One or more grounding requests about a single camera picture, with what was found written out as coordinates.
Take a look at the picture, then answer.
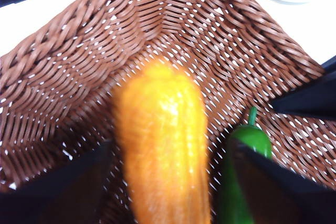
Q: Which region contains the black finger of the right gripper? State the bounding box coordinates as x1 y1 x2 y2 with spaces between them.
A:
269 76 336 120
321 55 336 74

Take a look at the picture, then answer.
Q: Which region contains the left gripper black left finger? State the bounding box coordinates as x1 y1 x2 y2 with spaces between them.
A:
0 139 114 224

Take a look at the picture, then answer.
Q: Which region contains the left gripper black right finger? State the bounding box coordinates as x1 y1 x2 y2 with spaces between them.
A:
230 138 336 224

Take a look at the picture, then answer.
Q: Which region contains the green toy cucumber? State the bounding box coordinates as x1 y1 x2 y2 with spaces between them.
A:
217 106 273 224

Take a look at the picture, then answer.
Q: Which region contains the orange toy corn cob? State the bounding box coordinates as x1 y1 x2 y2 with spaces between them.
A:
112 62 212 224

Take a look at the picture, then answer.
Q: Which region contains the brown wicker basket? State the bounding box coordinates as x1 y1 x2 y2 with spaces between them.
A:
0 0 336 224

